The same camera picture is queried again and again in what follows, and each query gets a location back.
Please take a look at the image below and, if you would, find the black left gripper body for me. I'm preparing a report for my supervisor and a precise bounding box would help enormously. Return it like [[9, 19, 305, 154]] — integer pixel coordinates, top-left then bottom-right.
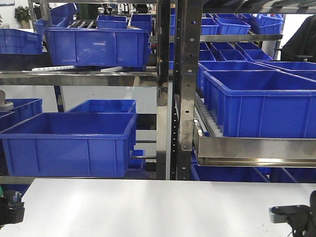
[[0, 190, 25, 227]]

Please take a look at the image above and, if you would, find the grey black right gripper body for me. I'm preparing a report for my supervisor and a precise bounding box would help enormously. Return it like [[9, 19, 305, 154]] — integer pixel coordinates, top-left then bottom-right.
[[269, 190, 316, 237]]

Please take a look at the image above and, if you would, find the blue bin lower left front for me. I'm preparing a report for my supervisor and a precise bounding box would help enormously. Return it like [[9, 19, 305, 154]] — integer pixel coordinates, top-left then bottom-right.
[[0, 113, 137, 178]]

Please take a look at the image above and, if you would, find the blue bin behind lower left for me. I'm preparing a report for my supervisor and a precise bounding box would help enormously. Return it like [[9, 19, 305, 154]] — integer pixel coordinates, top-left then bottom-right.
[[67, 99, 136, 113]]

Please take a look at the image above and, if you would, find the left steel shelf beam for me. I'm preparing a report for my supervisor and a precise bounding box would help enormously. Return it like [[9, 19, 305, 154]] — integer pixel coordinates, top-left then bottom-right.
[[0, 71, 158, 86]]

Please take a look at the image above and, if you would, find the blue bin far upper left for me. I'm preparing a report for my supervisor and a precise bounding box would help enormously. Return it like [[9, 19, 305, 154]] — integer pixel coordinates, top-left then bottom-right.
[[0, 29, 42, 55]]

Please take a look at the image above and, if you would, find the blue bin upper left shelf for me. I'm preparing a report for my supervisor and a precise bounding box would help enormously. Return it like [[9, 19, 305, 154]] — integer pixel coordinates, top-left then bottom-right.
[[44, 28, 149, 68]]

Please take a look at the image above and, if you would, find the potted green plant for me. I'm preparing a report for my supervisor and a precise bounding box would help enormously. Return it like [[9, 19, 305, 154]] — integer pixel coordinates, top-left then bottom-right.
[[14, 6, 31, 29]]

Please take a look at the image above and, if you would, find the stainless steel shelf rail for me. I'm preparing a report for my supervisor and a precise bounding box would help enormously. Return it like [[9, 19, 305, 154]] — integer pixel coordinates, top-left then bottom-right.
[[194, 127, 316, 168]]

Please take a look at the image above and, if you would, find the large blue bin on rail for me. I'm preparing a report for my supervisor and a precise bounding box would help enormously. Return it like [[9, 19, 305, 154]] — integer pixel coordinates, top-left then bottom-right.
[[202, 70, 316, 139]]

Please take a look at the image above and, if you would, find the steel rack upright post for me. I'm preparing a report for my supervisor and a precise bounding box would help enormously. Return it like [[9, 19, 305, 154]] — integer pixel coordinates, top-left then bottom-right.
[[173, 0, 203, 181]]

